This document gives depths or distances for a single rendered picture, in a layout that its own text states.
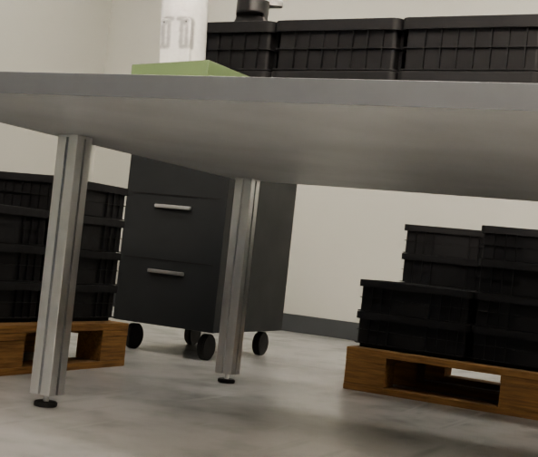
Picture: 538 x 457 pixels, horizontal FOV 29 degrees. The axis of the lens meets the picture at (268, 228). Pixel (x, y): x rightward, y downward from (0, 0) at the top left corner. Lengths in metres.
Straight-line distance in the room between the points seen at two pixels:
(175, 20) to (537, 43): 0.70
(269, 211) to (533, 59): 2.29
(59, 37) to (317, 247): 2.01
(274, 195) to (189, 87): 2.54
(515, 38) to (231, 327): 1.60
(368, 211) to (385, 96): 4.29
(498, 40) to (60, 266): 1.15
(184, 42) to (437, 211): 3.80
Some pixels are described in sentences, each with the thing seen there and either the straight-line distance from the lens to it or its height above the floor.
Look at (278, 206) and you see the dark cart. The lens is 4.28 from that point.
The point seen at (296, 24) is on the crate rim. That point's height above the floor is 0.92.
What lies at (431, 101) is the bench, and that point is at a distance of 1.55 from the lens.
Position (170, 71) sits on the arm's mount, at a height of 0.75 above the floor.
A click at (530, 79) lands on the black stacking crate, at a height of 0.80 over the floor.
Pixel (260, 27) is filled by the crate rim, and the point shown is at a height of 0.91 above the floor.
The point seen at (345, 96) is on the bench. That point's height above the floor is 0.67.
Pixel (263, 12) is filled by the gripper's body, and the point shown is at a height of 0.97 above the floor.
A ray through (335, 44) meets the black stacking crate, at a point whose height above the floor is 0.88.
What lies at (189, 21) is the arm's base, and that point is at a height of 0.86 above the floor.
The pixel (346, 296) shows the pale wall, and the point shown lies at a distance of 5.88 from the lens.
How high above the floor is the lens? 0.42
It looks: 1 degrees up
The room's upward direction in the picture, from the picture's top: 6 degrees clockwise
